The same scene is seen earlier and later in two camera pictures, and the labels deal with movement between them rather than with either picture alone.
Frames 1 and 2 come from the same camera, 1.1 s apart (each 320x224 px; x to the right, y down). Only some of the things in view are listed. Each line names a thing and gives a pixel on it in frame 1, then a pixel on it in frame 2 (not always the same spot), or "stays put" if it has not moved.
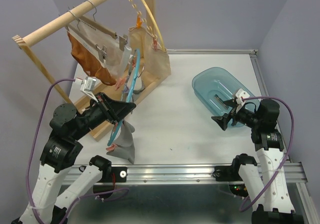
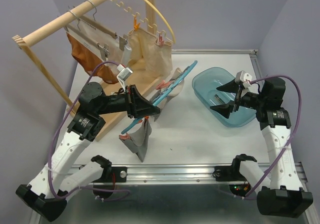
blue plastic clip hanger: [132, 84] to [160, 97]
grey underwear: [125, 139] to [137, 140]
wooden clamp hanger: [123, 38] stays put
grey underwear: [139, 85] to [176, 85]
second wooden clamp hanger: [101, 49] stays put
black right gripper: [221, 120] to [225, 109]
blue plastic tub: [221, 92] stays put
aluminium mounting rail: [203, 174] stays put
